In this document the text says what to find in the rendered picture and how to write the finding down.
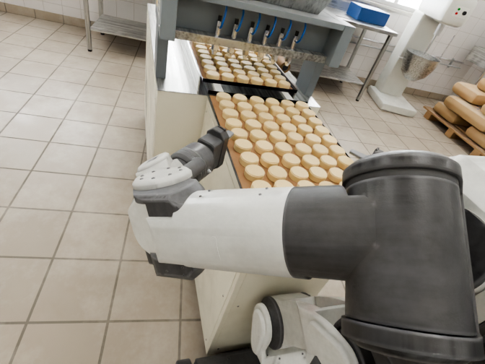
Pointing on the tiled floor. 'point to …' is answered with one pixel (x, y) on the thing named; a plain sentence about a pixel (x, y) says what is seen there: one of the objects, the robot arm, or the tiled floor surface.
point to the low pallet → (457, 131)
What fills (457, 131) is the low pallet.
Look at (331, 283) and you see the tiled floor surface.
